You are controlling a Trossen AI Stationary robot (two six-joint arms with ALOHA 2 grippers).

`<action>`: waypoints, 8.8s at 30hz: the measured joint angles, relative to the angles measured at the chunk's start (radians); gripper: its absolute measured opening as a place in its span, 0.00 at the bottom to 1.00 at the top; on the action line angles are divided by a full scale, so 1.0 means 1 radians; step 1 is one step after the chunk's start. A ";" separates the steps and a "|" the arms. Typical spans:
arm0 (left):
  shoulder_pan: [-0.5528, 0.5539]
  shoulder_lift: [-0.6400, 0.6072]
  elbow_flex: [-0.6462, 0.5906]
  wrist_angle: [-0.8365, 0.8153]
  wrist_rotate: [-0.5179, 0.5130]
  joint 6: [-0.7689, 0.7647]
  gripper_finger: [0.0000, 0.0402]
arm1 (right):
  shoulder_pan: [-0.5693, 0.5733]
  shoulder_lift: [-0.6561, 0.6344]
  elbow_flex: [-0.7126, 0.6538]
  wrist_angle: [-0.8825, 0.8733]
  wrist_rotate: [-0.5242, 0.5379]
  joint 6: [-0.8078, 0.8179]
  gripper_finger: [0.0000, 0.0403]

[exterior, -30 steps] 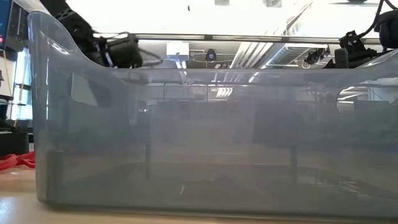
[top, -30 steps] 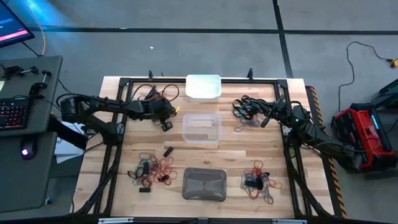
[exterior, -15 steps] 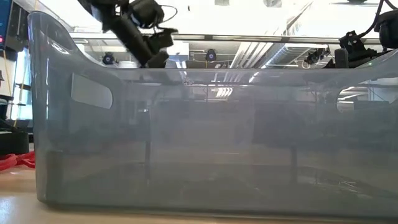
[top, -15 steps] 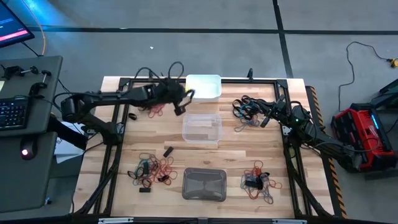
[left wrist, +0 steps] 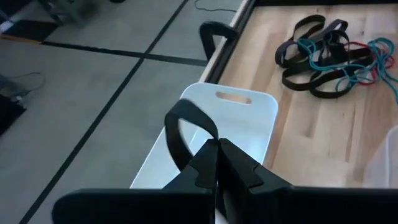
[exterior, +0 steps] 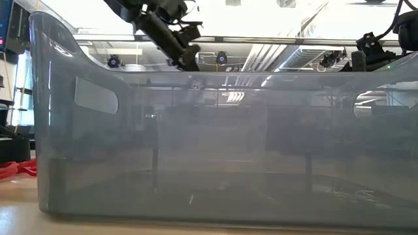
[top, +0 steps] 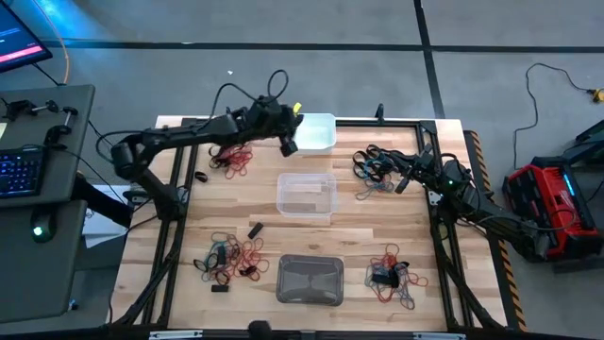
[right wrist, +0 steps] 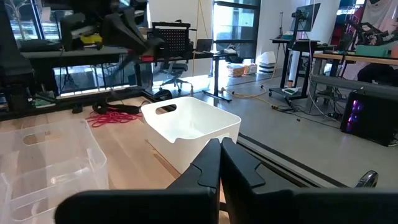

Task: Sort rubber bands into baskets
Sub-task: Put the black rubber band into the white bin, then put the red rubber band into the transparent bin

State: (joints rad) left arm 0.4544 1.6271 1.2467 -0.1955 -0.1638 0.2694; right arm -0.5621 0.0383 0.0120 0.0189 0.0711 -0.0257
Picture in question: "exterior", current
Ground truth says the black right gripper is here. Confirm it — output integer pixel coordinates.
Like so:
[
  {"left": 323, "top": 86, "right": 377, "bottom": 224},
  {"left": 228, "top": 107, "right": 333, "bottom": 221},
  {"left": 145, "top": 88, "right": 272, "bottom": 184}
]
[{"left": 351, "top": 31, "right": 398, "bottom": 72}]

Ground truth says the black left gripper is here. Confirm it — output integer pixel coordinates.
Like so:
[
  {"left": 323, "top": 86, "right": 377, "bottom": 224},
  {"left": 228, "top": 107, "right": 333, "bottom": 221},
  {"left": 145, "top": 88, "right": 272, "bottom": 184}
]
[{"left": 132, "top": 11, "right": 204, "bottom": 72}]

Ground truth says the grey translucent plastic basket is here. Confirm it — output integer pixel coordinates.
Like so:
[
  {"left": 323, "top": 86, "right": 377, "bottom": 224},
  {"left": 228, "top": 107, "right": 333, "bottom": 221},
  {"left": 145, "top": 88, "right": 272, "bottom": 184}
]
[{"left": 28, "top": 11, "right": 418, "bottom": 229}]

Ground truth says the black hanging camera rig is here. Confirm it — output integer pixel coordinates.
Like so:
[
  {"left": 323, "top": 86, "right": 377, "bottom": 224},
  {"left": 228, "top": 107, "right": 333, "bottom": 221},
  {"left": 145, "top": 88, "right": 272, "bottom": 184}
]
[{"left": 319, "top": 48, "right": 347, "bottom": 69}]

